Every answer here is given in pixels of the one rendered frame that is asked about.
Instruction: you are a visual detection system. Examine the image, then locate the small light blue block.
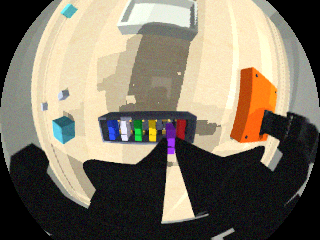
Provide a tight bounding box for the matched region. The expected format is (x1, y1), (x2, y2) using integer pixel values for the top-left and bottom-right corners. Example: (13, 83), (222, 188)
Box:
(60, 3), (77, 19)

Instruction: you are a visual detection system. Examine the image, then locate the violet blade fuse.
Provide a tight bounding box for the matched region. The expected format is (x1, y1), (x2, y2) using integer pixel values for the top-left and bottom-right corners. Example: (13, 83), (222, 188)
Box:
(165, 121), (176, 155)

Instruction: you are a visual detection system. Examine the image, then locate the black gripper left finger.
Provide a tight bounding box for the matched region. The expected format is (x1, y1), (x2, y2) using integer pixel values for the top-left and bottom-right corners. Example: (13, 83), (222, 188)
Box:
(83, 137), (168, 221)

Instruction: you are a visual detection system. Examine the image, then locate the teal cube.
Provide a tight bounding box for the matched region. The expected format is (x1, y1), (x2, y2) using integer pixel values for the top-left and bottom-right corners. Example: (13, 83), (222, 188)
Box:
(52, 116), (76, 145)

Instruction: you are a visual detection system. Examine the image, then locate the yellow fuse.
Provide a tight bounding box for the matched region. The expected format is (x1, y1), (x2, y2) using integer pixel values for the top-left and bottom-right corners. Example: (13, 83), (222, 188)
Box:
(148, 120), (156, 141)

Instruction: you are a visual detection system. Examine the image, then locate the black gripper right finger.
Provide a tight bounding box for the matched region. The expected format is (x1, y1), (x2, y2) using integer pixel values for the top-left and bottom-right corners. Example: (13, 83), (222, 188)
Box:
(175, 137), (265, 217)

